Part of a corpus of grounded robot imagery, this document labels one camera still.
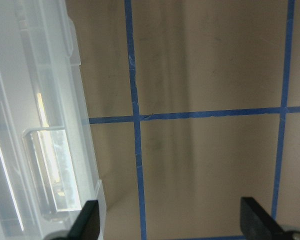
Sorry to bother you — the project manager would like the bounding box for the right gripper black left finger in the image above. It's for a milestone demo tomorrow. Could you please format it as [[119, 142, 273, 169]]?
[[67, 200, 101, 240]]

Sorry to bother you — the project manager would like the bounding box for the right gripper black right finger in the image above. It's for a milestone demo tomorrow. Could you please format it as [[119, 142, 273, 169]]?
[[240, 197, 290, 240]]

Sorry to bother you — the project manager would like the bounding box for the clear plastic storage box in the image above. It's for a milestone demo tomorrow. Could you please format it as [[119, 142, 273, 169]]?
[[0, 0, 107, 240]]

